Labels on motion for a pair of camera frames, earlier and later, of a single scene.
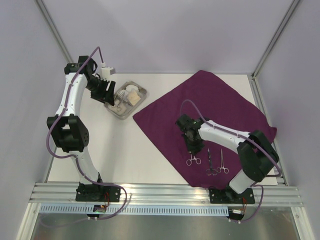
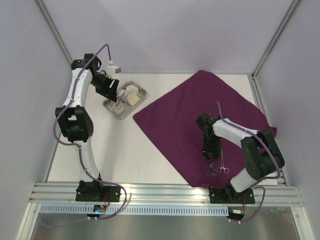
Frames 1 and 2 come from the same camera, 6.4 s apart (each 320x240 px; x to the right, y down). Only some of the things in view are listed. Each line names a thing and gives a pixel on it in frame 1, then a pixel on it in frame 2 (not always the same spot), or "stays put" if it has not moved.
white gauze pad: (131, 87) stays put
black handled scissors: (210, 171) stays put
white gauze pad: (122, 94) stays put
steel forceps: (189, 162) → (110, 105)
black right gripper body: (192, 144) → (210, 153)
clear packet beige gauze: (133, 98) stays put
